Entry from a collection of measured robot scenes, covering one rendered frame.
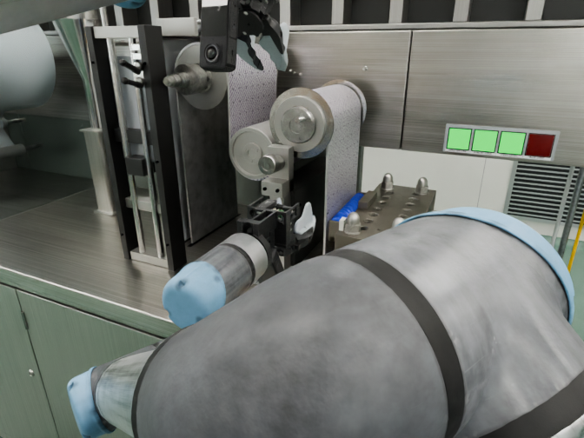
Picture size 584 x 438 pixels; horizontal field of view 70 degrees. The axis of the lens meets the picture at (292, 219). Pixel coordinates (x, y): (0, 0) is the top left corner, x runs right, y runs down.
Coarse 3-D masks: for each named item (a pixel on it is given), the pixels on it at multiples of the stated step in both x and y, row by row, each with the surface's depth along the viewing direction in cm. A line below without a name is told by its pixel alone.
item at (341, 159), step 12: (336, 144) 92; (348, 144) 101; (336, 156) 94; (348, 156) 102; (336, 168) 95; (348, 168) 104; (336, 180) 96; (348, 180) 106; (336, 192) 98; (348, 192) 108; (324, 204) 93; (336, 204) 100; (324, 216) 94; (324, 228) 95
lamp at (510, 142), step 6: (504, 132) 101; (504, 138) 101; (510, 138) 101; (516, 138) 100; (522, 138) 100; (504, 144) 102; (510, 144) 101; (516, 144) 101; (522, 144) 100; (504, 150) 102; (510, 150) 102; (516, 150) 101
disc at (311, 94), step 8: (296, 88) 86; (304, 88) 85; (280, 96) 88; (288, 96) 87; (312, 96) 85; (320, 96) 84; (320, 104) 85; (272, 112) 90; (328, 112) 85; (272, 120) 90; (328, 120) 85; (272, 128) 91; (328, 128) 86; (328, 136) 86; (320, 144) 88; (296, 152) 91; (304, 152) 90; (312, 152) 89; (320, 152) 88
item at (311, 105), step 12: (300, 96) 85; (288, 108) 87; (312, 108) 85; (276, 120) 89; (324, 120) 85; (276, 132) 90; (324, 132) 86; (288, 144) 90; (300, 144) 89; (312, 144) 87
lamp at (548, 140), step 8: (536, 136) 98; (544, 136) 98; (552, 136) 97; (528, 144) 100; (536, 144) 99; (544, 144) 98; (552, 144) 98; (528, 152) 100; (536, 152) 99; (544, 152) 99
